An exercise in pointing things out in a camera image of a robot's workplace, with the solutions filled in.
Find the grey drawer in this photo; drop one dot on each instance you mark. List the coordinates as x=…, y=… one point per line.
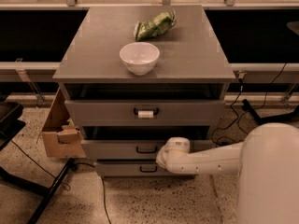
x=139, y=143
x=145, y=113
x=132, y=168

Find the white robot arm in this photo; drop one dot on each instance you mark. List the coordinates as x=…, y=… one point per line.
x=266, y=164

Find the grey drawer cabinet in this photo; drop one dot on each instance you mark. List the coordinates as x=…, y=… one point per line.
x=191, y=66

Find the grey top drawer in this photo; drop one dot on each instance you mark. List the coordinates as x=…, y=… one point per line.
x=145, y=113

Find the grey bottom drawer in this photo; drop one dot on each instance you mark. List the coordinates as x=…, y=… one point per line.
x=132, y=168

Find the white ceramic bowl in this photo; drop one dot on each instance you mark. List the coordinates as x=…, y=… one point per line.
x=139, y=57

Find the green snack bag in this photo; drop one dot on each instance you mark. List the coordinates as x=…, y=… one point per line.
x=158, y=26

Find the brown cardboard box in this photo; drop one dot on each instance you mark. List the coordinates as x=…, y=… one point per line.
x=60, y=137

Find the black stand base right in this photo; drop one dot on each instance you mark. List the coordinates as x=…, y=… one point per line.
x=277, y=118

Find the black stand base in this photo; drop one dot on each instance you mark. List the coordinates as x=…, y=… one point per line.
x=277, y=118
x=45, y=192

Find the black stand base left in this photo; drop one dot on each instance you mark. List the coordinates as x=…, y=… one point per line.
x=45, y=192

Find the black tray on left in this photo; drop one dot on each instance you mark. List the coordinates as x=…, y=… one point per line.
x=10, y=124

